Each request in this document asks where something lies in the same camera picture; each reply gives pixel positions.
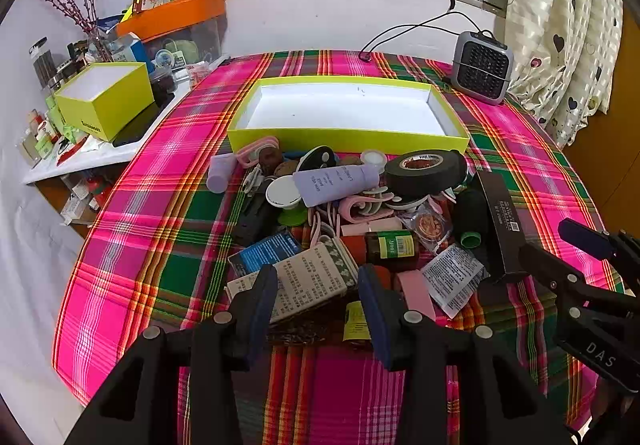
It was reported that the white red-print packet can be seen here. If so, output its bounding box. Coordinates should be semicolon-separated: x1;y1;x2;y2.
185;62;211;86

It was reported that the clear bin with orange lid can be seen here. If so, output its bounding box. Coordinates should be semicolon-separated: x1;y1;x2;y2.
116;0;227;70

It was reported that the black oval pad white rim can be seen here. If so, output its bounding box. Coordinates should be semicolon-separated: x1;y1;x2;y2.
296;146;337;173

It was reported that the wooden cabinet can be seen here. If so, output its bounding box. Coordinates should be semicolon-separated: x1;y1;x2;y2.
565;0;640;236

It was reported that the blue and white carton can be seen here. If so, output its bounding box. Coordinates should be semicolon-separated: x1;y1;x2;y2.
107;32;148;63

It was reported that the brown jar with yellow label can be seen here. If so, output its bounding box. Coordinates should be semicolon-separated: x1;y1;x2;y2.
343;266;396;345

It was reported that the large lilac tube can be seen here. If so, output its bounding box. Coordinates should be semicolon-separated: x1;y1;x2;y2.
292;164;388;206

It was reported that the pink rectangular case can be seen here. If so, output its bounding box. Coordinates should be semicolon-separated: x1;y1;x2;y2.
341;217;403;237

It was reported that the heart-print curtain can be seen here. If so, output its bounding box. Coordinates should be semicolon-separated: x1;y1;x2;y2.
502;0;626;148

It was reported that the shallow yellow-green box tray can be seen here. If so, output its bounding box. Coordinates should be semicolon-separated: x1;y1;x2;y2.
227;76;471;156

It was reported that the dark brown walnut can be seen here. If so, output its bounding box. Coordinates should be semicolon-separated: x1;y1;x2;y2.
259;148;283;176

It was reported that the black phone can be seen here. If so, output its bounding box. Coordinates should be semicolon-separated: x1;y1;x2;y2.
111;100;166;148

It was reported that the tall jar with dark sticks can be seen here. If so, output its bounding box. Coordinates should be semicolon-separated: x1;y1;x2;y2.
32;37;56;86

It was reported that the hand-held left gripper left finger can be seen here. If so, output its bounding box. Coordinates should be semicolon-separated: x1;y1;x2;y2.
65;265;279;445

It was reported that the dark brown packet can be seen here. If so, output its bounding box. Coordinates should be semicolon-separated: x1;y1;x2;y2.
265;312;351;351

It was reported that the small grey desk fan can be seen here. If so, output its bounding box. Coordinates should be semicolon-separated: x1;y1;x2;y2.
451;31;515;106

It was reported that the deep yellow-green box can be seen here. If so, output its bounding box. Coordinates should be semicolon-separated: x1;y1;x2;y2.
54;62;155;142

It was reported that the brown jar with green label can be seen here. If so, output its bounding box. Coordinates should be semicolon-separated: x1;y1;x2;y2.
341;231;421;272

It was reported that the long black box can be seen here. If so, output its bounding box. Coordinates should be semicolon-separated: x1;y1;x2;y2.
474;171;531;285

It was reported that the white usb cable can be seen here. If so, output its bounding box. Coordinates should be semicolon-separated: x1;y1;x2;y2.
243;165;268;196

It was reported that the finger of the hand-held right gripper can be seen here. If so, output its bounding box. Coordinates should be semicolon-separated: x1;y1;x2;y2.
519;242;640;322
557;219;640;276

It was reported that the group of small cosmetic bottles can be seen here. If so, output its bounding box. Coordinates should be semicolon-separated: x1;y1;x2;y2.
20;95;91;160

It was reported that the black tape roll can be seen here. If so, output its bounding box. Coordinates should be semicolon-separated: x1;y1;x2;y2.
384;150;468;198

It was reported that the copper coin packet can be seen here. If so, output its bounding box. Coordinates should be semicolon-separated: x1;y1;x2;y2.
400;202;453;253

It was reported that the white side table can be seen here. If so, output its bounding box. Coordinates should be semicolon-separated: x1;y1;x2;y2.
22;55;231;186

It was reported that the small lilac tube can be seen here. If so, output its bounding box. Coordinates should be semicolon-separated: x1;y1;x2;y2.
206;154;238;190

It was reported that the pink clip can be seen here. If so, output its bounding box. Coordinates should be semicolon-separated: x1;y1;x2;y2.
235;136;281;169
306;207;343;248
340;192;398;220

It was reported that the white disc with green base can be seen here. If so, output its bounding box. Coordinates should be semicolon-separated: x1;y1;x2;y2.
265;175;306;226

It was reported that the red plastic bottle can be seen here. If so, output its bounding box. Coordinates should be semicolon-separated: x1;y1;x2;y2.
87;177;113;208

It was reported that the pink card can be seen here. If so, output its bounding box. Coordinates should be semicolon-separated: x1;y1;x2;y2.
392;270;437;321

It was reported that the dark round jar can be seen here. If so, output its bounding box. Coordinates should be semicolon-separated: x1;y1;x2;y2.
150;67;177;106

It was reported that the black plastic object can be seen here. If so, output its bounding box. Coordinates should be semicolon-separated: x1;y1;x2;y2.
235;195;281;246

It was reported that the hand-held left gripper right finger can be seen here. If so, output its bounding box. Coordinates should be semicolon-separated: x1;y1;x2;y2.
357;264;576;445

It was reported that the green and white patterned box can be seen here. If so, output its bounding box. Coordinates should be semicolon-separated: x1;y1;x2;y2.
225;235;360;326

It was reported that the blue packet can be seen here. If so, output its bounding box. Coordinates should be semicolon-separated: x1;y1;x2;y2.
227;231;303;278

